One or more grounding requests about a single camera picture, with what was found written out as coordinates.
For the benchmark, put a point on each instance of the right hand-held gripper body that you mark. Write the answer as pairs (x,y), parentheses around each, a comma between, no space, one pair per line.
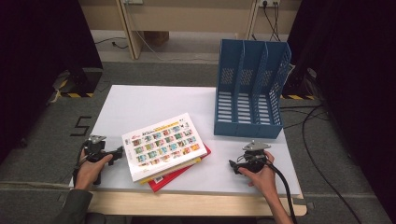
(255,161)

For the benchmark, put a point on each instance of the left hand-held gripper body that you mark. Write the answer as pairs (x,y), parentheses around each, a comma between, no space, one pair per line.
(93,151)

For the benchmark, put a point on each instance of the blue plastic file rack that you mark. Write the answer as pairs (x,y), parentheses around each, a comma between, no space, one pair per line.
(249,124)

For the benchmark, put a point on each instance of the white book with picture grid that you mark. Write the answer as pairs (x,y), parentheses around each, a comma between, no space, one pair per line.
(162,146)

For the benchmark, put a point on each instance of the yellow book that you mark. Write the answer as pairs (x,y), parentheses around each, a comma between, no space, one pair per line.
(183,166)

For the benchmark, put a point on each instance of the red book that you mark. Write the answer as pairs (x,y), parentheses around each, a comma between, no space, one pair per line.
(169,180)

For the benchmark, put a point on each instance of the person's right hand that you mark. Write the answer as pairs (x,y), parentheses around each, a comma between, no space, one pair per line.
(264,180)

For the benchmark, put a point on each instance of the person's left hand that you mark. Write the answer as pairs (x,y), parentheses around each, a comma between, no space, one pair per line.
(88,174)

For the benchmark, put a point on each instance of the wooden table with white top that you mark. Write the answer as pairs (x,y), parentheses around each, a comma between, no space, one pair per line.
(149,102)

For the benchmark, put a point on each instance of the black stand base striped tape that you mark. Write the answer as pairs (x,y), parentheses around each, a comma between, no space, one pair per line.
(88,81)
(299,85)

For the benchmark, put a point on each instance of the black curtain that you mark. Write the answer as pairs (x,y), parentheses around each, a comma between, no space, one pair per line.
(358,77)
(37,62)

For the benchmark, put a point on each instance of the brown cardboard box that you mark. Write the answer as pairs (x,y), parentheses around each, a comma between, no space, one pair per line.
(157,38)

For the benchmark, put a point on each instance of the white wall socket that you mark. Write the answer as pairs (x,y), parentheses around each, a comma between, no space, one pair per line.
(133,1)
(269,2)

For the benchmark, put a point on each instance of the light wooden desk frame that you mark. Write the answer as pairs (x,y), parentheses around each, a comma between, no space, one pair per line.
(193,15)

